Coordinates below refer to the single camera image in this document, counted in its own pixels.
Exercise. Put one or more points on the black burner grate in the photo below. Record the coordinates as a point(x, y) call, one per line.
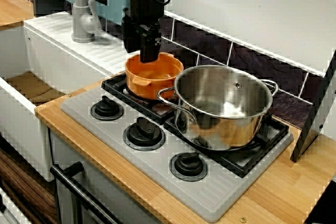
point(115, 86)
point(236, 166)

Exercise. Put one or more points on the white sink basin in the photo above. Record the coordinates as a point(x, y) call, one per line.
point(52, 58)

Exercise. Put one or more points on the brown cardboard sheet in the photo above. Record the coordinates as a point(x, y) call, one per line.
point(34, 87)

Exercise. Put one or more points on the grey stove top plate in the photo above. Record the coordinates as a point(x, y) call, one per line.
point(157, 171)

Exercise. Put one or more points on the grey faucet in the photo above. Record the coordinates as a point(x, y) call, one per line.
point(80, 19)

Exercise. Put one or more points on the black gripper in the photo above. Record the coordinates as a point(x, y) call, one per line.
point(145, 6)

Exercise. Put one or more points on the black stove knob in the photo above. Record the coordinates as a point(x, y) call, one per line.
point(188, 166)
point(107, 108)
point(144, 133)

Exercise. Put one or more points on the white oven door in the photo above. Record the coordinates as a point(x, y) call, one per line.
point(105, 182)

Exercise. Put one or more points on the dark grey side panel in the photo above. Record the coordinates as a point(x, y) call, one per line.
point(315, 119)

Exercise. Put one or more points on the stainless steel pot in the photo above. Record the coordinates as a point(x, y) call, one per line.
point(223, 129)

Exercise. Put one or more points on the orange plastic pot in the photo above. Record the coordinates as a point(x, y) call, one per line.
point(147, 87)

